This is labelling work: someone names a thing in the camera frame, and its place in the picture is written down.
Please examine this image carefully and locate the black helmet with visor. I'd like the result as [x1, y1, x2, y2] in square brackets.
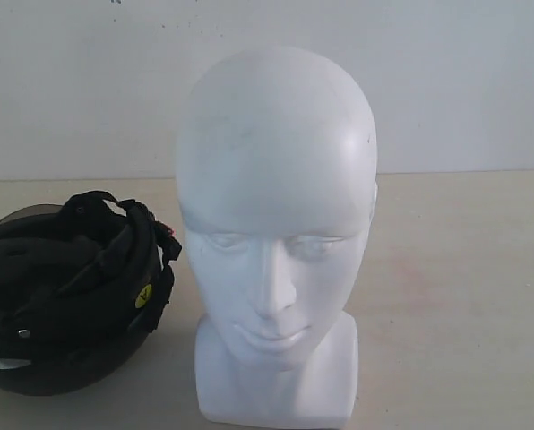
[0, 190, 182, 396]

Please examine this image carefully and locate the white mannequin head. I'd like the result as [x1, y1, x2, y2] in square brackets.
[176, 43, 380, 400]

